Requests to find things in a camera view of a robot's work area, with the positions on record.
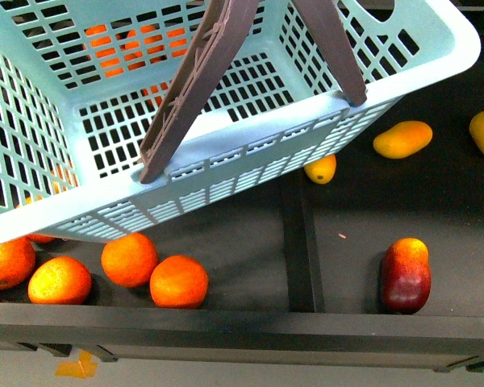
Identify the light blue plastic basket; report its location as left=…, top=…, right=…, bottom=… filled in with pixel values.
left=0, top=1, right=481, bottom=243

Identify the red yellow mango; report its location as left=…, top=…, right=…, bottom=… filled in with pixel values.
left=380, top=238, right=432, bottom=314

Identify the orange fruit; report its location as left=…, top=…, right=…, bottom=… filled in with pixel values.
left=149, top=255, right=209, bottom=309
left=0, top=237, right=35, bottom=290
left=101, top=232, right=159, bottom=289
left=27, top=256, right=92, bottom=305

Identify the black tray divider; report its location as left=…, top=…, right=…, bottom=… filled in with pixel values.
left=280, top=170, right=326, bottom=313

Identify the orange floor tape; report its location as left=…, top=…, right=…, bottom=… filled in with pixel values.
left=55, top=350, right=98, bottom=379

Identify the black metal shelf frame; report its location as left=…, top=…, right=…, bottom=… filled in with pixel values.
left=0, top=303, right=484, bottom=372

